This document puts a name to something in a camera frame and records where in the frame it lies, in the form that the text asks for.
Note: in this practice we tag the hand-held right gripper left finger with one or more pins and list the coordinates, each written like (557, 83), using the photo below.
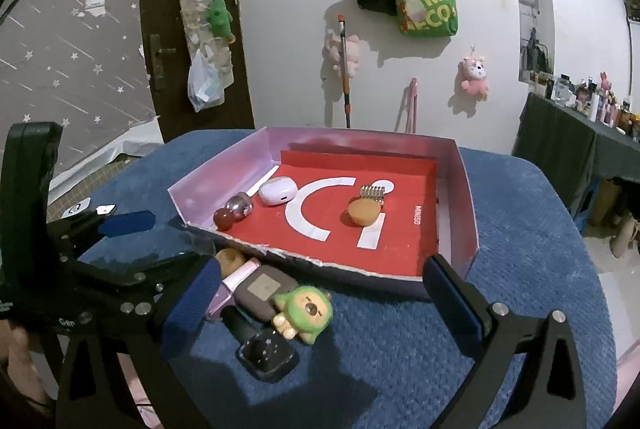
(192, 304)

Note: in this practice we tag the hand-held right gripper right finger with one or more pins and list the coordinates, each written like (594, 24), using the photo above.
(450, 294)

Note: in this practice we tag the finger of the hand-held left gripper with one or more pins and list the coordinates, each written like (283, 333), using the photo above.
(150, 281)
(127, 223)

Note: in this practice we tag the small tan round ball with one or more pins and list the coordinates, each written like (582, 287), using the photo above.
(231, 261)

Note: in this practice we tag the brown square case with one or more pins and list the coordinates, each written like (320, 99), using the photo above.
(262, 289)

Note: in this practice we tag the purple cardboard box red bottom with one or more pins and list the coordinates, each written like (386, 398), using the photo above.
(400, 229)

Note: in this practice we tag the black nail polish bottle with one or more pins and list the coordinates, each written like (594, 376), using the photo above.
(267, 354)

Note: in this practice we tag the red-brown ball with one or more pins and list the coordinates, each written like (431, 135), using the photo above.
(225, 219)

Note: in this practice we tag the clear glitter bottle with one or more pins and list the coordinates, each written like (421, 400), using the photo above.
(241, 204)

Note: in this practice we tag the green hooded figurine toy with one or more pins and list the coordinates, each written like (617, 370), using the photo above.
(310, 309)

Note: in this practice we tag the orange round soap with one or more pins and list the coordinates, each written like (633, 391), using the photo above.
(365, 211)

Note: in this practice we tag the silver studded cylinder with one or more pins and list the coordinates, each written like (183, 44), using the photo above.
(372, 191)

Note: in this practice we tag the lavender earbud case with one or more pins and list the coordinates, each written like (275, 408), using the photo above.
(277, 191)

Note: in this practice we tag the person's left hand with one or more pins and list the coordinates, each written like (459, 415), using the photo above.
(17, 346)

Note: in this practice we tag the clear plastic bag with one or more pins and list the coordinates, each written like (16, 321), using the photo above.
(205, 84)

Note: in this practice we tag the dark cloth covered table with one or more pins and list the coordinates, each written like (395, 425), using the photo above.
(560, 144)

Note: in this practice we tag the dark wooden door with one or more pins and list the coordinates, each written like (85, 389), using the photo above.
(160, 9)

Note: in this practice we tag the pink plush pendant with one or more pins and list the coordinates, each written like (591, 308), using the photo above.
(475, 76)

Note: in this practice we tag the green plush toy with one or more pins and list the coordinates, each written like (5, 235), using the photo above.
(220, 19)

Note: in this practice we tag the clear hanging organiser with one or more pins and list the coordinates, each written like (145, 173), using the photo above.
(197, 9)

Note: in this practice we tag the row of cosmetic bottles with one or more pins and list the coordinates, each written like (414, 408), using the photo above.
(600, 104)

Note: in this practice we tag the orange-tipped mop pole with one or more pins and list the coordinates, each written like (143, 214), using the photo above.
(345, 74)

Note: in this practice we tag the pale pink plush toy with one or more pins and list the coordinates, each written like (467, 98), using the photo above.
(353, 51)

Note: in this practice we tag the green tote bag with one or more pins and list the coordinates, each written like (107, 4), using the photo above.
(430, 4)

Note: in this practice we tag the white wall switch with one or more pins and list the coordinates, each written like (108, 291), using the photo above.
(95, 1)

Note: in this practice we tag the wall mirror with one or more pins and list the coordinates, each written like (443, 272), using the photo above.
(532, 9)

